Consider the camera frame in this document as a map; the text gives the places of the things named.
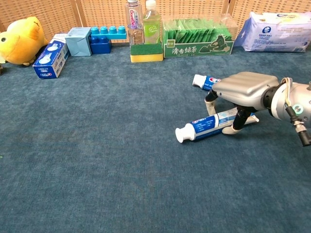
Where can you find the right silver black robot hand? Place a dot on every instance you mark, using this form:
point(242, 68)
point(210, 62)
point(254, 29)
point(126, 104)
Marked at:
point(245, 86)

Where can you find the blue white Crest toothpaste tube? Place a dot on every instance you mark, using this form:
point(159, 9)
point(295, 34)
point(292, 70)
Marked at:
point(201, 81)
point(204, 127)

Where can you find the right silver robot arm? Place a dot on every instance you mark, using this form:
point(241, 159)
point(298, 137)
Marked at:
point(301, 97)

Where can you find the blue toothpaste carton box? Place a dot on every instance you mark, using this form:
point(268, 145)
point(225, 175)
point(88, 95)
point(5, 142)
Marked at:
point(48, 63)

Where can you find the white blue tissue pack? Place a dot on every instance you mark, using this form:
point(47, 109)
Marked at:
point(274, 34)

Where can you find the green tea bag box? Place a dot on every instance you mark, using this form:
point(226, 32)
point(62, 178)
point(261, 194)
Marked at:
point(189, 48)

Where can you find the green yellow sponge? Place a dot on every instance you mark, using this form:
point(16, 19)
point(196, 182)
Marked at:
point(145, 52)

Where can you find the green tea drink bottle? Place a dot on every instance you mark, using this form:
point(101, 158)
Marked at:
point(151, 26)

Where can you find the clear bottle with pink label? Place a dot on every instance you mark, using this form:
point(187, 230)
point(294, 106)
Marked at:
point(133, 24)

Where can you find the long light blue building block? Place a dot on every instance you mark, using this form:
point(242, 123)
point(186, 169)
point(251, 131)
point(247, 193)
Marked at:
point(109, 35)

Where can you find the dark blue building block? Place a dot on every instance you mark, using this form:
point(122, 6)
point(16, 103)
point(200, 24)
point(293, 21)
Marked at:
point(100, 47)

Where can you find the teal table cloth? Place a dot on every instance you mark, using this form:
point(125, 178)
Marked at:
point(97, 145)

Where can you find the light blue small carton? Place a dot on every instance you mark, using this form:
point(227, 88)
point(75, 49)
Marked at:
point(77, 42)

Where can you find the woven rattan folding screen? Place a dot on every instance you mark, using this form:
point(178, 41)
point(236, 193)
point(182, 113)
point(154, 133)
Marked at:
point(48, 12)

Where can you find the yellow chick plush toy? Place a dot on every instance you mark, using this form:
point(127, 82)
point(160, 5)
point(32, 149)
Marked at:
point(19, 41)

